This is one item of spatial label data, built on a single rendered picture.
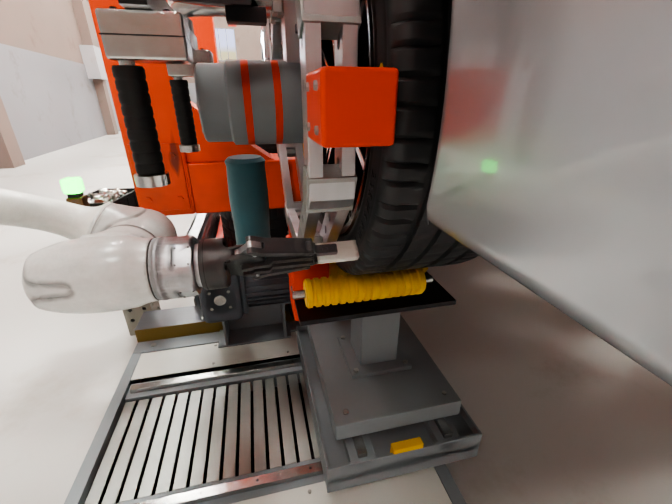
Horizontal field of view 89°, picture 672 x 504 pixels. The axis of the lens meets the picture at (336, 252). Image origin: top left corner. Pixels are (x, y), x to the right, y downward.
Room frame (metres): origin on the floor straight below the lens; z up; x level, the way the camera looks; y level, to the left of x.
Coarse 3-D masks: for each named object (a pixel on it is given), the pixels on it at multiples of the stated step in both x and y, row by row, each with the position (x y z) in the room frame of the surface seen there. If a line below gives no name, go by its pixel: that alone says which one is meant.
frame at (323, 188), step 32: (320, 0) 0.43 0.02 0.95; (352, 0) 0.44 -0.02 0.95; (320, 32) 0.43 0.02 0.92; (352, 32) 0.44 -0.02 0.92; (320, 64) 0.43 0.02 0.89; (352, 64) 0.44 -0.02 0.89; (320, 160) 0.43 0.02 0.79; (352, 160) 0.44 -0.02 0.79; (288, 192) 0.81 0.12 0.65; (320, 192) 0.43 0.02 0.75; (352, 192) 0.44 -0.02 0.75; (288, 224) 0.76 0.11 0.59; (320, 224) 0.67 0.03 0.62
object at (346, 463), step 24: (312, 360) 0.79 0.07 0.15; (312, 384) 0.70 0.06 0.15; (312, 408) 0.62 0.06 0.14; (384, 432) 0.55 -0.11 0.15; (408, 432) 0.55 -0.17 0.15; (432, 432) 0.54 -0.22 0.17; (456, 432) 0.53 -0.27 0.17; (480, 432) 0.53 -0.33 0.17; (336, 456) 0.49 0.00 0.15; (360, 456) 0.47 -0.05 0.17; (384, 456) 0.48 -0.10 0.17; (408, 456) 0.49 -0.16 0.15; (432, 456) 0.50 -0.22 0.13; (456, 456) 0.52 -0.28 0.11; (336, 480) 0.45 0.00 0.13; (360, 480) 0.46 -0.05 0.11
